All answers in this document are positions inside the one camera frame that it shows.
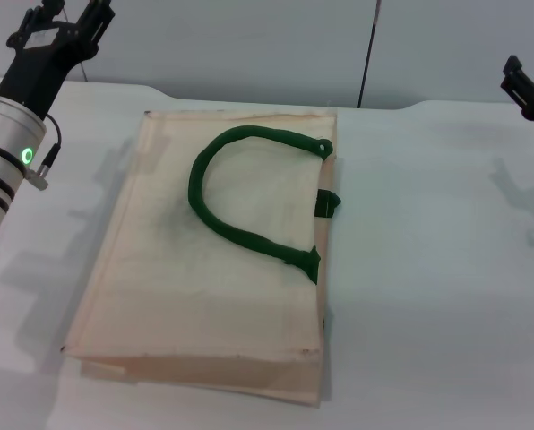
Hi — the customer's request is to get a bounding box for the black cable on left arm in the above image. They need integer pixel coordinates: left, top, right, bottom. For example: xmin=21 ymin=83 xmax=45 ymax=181
xmin=24 ymin=114 xmax=63 ymax=192

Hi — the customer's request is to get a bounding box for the white handbag with green handles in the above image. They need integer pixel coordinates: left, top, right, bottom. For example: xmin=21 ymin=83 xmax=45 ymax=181
xmin=60 ymin=108 xmax=342 ymax=409

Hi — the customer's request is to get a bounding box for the thin black vertical pole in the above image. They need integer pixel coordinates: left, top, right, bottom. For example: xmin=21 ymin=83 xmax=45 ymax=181
xmin=356 ymin=0 xmax=383 ymax=110

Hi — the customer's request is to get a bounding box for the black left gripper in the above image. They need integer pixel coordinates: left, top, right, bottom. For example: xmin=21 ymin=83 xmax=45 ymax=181
xmin=0 ymin=0 xmax=116 ymax=119

